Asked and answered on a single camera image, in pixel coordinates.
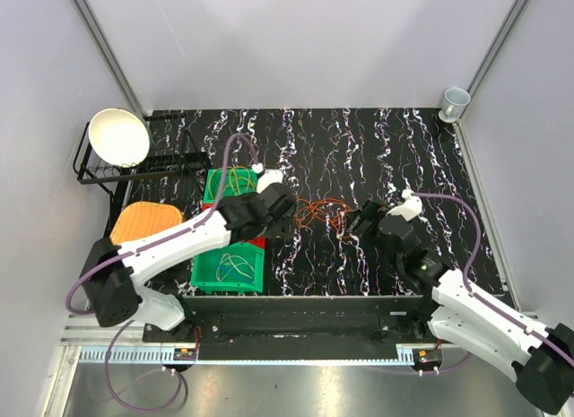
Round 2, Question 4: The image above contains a yellow cable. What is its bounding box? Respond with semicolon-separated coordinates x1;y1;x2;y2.
217;167;257;197

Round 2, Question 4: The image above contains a white cable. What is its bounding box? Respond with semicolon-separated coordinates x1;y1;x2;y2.
214;253;256;283

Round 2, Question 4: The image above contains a brown cable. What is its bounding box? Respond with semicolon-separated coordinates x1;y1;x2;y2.
210;168;257;196

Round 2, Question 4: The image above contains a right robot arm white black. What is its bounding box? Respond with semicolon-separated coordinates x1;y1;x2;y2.
345;191;573;415

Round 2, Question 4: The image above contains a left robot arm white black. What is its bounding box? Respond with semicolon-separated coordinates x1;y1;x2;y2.
80;183;297;342

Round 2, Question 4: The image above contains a red plastic bin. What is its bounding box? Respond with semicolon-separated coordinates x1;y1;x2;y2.
202;204;265;249

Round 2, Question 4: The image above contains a far green plastic bin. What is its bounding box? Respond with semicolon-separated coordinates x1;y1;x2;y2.
203;167;257;204

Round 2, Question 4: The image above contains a green plastic bin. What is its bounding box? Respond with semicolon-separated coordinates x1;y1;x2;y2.
203;167;257;204
190;243;265;294

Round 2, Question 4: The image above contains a near green plastic bin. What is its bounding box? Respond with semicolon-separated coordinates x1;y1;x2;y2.
190;243;265;294

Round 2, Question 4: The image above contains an orange woven basket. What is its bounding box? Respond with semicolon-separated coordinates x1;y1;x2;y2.
109;201;184;245

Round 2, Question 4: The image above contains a white mug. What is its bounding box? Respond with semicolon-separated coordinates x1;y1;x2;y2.
439;87;471;123

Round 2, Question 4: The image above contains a white bowl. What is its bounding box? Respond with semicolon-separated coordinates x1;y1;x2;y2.
88;108;151;168

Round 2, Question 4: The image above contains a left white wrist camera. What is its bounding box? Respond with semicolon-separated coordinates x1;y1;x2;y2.
251;163;283;193

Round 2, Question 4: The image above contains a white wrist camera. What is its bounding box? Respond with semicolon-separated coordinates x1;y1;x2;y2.
387;189;422;222
251;163;283;193

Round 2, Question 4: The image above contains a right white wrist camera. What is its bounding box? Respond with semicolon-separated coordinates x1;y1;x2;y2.
387;189;422;222

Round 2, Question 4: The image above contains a black wire dish rack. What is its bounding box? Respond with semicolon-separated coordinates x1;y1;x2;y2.
72;109;212;237

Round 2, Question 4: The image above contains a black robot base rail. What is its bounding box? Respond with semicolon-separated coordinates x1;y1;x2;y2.
141;293;472;362

